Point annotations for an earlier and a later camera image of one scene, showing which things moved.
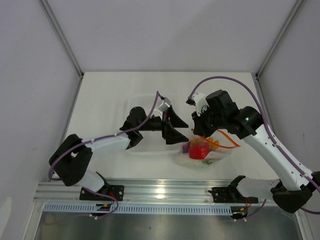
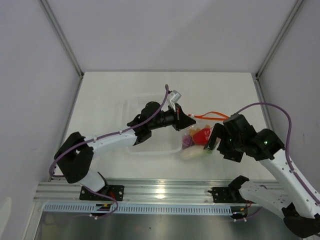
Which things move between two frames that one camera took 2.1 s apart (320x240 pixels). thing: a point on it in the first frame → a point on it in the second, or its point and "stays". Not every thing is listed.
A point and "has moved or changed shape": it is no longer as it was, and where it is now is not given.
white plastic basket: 153,142 stays
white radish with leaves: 202,162 → 195,153
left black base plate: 116,191 stays
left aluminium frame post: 62,35 stays
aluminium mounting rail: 139,192 stays
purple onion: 185,147 has moved or changed shape
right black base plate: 230,195 stays
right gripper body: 208,123 → 230,146
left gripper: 169,133 → 181,121
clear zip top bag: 206,151 has moved or changed shape
